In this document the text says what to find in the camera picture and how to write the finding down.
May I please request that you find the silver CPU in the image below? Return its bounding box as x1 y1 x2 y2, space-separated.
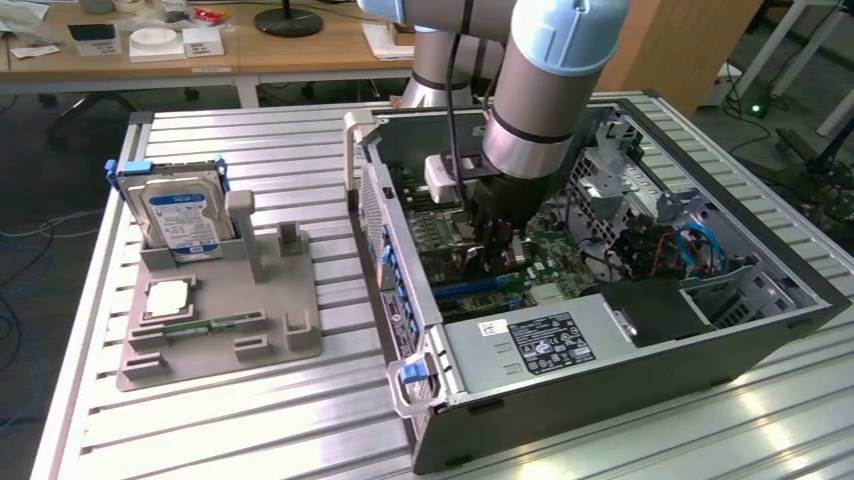
146 280 196 316

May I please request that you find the black and white box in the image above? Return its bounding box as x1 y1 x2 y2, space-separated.
66 23 126 57

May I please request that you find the white box with round bowl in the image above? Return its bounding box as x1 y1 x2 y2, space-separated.
128 27 188 64

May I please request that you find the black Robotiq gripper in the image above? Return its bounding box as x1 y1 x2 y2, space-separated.
469 172 547 242

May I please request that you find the green RAM stick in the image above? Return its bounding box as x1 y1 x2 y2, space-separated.
159 315 242 337

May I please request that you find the green motherboard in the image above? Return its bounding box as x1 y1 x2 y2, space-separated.
398 177 606 324

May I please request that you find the small white box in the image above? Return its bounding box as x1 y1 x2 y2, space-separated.
180 27 226 59

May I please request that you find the wooden desk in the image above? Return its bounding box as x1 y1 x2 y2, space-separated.
0 0 602 109

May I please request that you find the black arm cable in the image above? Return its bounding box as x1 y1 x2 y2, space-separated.
445 0 477 204

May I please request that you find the black cable connector bundle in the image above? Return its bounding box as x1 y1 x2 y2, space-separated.
610 228 675 279

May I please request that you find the grey parts rack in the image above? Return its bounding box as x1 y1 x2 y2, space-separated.
116 189 327 394

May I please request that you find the CPU socket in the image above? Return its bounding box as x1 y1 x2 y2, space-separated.
445 205 479 244

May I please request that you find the grey power supply unit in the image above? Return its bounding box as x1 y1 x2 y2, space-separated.
442 293 643 396

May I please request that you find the open black PC case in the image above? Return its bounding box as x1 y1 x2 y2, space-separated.
342 97 854 476

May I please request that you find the grey metal bay bracket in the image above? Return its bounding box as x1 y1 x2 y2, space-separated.
678 263 799 331

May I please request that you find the hard disk in blue caddy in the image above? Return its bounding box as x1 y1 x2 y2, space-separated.
106 157 243 264

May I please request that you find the perforated metal disk bay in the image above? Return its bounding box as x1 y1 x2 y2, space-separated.
566 144 669 251

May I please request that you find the blue expansion slot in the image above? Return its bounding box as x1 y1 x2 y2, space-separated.
433 276 506 302

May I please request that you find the red packet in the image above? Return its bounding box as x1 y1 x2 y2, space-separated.
192 5 232 26

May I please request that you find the black monitor stand base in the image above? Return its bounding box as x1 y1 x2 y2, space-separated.
252 0 327 37

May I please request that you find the stack of papers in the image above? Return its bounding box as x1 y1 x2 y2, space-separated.
363 22 419 61

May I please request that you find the blue wire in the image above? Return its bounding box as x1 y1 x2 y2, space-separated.
671 227 729 279

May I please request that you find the silver chipset heatsink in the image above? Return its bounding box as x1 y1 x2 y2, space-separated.
533 284 569 307

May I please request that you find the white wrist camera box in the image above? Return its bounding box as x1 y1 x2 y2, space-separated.
423 154 499 204

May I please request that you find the wooden cabinet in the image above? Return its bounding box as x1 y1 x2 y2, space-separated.
599 0 767 117

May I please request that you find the black plastic shroud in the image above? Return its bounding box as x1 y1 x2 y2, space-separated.
595 278 714 350

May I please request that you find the red wire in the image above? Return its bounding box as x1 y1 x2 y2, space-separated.
653 230 671 276

